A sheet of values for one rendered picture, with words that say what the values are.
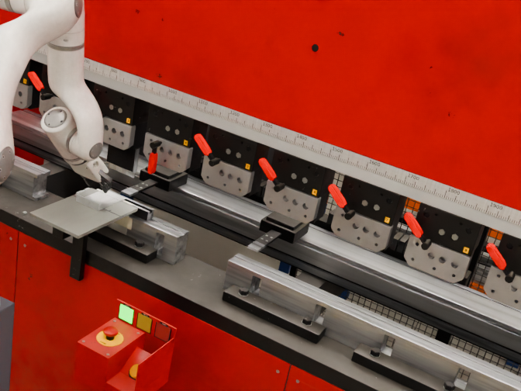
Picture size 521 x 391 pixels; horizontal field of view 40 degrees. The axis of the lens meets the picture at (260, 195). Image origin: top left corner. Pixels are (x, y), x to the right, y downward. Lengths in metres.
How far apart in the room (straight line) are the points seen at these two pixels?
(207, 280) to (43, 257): 0.53
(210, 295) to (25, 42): 0.88
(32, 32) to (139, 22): 0.50
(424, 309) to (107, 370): 0.91
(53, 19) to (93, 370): 0.91
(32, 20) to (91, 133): 0.40
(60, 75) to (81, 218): 0.45
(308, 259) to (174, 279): 0.42
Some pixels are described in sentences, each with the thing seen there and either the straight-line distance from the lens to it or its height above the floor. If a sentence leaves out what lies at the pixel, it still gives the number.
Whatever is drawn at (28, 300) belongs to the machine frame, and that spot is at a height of 0.60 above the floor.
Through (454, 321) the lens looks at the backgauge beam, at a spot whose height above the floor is 0.93.
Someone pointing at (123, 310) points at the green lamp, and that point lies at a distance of 2.06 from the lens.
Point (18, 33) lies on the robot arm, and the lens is 1.60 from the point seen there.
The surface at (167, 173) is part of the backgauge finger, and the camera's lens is 2.39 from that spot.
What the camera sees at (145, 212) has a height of 1.00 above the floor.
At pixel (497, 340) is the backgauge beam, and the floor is 0.93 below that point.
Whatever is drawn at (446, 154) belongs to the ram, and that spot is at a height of 1.47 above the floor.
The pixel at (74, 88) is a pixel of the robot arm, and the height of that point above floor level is 1.40.
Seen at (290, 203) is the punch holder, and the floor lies 1.21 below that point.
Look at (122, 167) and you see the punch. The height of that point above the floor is 1.10.
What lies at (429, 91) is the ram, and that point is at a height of 1.60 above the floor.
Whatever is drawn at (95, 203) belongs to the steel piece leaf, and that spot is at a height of 1.02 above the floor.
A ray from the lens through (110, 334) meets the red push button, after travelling 1.99.
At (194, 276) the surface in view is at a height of 0.88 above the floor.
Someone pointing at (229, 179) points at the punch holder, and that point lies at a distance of 1.96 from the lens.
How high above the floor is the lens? 1.97
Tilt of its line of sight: 23 degrees down
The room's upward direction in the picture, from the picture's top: 12 degrees clockwise
